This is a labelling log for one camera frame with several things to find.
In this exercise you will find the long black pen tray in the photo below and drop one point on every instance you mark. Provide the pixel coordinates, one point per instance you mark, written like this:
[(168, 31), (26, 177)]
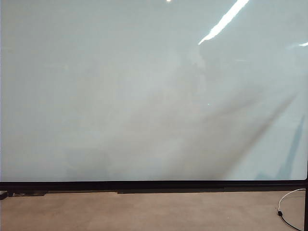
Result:
[(168, 190)]

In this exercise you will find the white glass whiteboard black frame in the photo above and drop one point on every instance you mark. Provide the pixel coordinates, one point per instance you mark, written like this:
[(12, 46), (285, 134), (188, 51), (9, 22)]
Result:
[(134, 96)]

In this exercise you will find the black whiteboard eraser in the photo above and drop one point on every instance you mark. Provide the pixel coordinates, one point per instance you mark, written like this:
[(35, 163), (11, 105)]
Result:
[(3, 195)]

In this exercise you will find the short black pen tray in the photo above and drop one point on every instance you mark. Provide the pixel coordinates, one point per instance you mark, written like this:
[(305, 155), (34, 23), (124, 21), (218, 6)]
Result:
[(31, 193)]

